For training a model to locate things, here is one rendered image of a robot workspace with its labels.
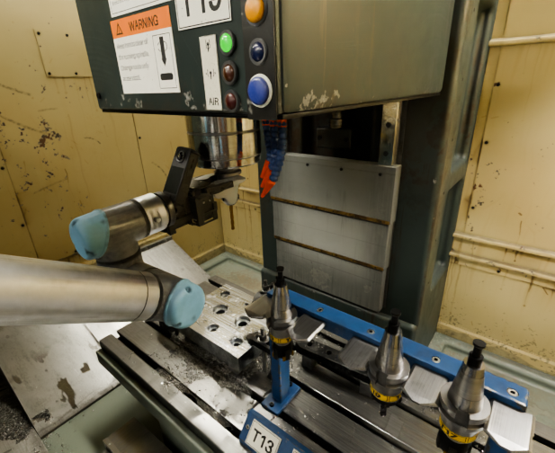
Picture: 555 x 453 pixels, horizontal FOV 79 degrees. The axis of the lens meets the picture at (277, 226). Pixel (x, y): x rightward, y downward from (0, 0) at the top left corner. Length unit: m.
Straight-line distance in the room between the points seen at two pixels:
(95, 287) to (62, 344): 1.15
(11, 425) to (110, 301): 1.07
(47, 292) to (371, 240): 0.91
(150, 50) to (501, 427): 0.71
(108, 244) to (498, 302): 1.37
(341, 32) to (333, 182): 0.68
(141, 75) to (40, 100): 1.08
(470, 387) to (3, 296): 0.56
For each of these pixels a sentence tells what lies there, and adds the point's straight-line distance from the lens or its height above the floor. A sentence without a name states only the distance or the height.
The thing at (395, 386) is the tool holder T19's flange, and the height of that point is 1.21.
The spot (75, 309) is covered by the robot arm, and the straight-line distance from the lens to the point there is 0.47.
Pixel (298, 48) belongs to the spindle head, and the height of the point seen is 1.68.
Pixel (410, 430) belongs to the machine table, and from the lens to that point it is 0.96.
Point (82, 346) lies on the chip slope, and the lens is 1.60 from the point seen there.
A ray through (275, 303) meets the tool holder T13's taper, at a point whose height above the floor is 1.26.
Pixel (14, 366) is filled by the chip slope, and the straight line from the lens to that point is 1.61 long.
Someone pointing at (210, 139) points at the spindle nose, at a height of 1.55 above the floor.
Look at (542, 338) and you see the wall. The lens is 1.62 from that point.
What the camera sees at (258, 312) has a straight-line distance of 0.71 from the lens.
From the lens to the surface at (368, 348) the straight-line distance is 0.64.
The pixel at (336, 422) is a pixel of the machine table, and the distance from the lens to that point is 0.93.
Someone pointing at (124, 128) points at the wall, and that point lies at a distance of 1.78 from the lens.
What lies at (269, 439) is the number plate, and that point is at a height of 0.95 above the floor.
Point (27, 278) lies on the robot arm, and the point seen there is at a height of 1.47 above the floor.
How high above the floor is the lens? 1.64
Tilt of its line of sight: 23 degrees down
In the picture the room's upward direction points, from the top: 2 degrees counter-clockwise
